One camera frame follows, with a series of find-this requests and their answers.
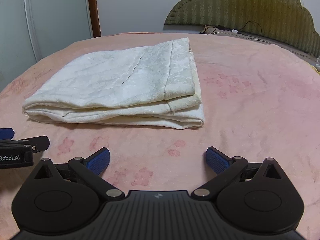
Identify brown wooden door frame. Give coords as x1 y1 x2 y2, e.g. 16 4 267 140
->
88 0 101 37

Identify white patterned pants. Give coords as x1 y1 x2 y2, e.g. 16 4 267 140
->
23 38 204 129

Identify black charging cable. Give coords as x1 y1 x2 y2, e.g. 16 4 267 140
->
217 21 263 41

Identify pink floral bed blanket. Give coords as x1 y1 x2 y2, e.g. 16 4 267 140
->
1 33 319 239

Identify white sliding wardrobe door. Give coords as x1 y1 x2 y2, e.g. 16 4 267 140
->
1 0 93 89

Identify olive green padded headboard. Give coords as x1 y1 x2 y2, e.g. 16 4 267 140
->
165 0 319 57

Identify grey pillow at headboard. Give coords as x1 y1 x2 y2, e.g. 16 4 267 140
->
200 25 319 66

